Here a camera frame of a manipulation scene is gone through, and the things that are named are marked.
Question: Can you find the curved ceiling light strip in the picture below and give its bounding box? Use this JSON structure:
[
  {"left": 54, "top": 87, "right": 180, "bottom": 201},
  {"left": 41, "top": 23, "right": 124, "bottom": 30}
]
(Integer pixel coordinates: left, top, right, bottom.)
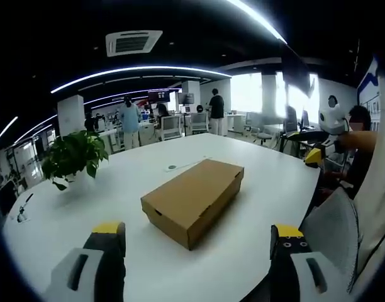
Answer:
[
  {"left": 50, "top": 65, "right": 233, "bottom": 94},
  {"left": 226, "top": 0, "right": 288, "bottom": 45}
]

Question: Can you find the green potted plant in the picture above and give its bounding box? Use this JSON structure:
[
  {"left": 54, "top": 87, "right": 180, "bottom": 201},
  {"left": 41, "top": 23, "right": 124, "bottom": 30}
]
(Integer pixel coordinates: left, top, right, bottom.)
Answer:
[{"left": 40, "top": 130, "right": 110, "bottom": 192}]

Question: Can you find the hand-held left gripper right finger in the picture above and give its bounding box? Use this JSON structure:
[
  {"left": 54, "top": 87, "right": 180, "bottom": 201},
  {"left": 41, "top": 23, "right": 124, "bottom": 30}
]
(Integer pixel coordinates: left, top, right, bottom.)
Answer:
[{"left": 269, "top": 223, "right": 348, "bottom": 302}]

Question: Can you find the dark hanging screen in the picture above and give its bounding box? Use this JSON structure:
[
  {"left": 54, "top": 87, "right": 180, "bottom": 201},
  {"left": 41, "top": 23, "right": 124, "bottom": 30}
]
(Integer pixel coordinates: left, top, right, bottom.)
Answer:
[{"left": 281, "top": 47, "right": 313, "bottom": 92}]

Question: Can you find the white ceiling air conditioner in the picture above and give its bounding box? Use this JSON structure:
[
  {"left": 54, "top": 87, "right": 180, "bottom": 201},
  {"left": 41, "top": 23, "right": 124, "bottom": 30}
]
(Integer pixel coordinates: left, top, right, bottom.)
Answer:
[{"left": 105, "top": 30, "right": 164, "bottom": 58}]

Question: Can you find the person's white clothing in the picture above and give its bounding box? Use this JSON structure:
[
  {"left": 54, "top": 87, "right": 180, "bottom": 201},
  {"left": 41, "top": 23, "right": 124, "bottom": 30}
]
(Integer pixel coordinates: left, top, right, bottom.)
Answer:
[{"left": 352, "top": 72, "right": 385, "bottom": 286}]

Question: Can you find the blue white wall poster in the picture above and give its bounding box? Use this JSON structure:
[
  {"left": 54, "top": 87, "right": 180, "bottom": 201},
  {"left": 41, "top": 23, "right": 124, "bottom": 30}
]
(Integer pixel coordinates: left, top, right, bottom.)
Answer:
[{"left": 357, "top": 55, "right": 382, "bottom": 130}]

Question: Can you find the grey swivel office chair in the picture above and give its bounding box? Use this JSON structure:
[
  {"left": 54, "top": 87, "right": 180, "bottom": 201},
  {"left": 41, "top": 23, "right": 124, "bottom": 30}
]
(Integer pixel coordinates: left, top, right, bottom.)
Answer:
[{"left": 244, "top": 111, "right": 276, "bottom": 146}]

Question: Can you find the white mesh office chair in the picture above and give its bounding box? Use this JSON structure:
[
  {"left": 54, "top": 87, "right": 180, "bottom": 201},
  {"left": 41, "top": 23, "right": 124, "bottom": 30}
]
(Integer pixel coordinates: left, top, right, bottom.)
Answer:
[
  {"left": 189, "top": 111, "right": 210, "bottom": 136},
  {"left": 160, "top": 114, "right": 184, "bottom": 142}
]

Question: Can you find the red dark display screen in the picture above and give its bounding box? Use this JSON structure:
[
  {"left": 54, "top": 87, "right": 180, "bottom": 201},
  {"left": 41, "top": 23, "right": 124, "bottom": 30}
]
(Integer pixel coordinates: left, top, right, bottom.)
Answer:
[{"left": 147, "top": 90, "right": 171, "bottom": 103}]

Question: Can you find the grey mesh office chair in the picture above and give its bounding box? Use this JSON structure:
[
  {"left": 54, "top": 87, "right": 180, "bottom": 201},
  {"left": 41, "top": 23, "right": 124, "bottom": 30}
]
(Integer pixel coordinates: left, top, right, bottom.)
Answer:
[{"left": 299, "top": 186, "right": 364, "bottom": 292}]

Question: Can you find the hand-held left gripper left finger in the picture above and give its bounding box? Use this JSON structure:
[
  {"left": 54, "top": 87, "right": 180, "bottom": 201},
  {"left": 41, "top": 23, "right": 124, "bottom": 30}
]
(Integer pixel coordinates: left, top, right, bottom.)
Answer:
[{"left": 42, "top": 221, "right": 128, "bottom": 302}]

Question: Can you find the desk computer monitor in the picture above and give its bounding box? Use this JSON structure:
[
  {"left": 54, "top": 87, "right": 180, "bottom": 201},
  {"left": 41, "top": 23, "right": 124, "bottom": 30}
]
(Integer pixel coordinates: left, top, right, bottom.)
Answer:
[{"left": 282, "top": 106, "right": 310, "bottom": 133}]

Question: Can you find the brown cardboard shoe box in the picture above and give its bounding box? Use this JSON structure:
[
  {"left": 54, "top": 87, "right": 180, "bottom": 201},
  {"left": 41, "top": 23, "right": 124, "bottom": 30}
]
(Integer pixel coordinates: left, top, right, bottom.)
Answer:
[{"left": 140, "top": 158, "right": 245, "bottom": 252}]

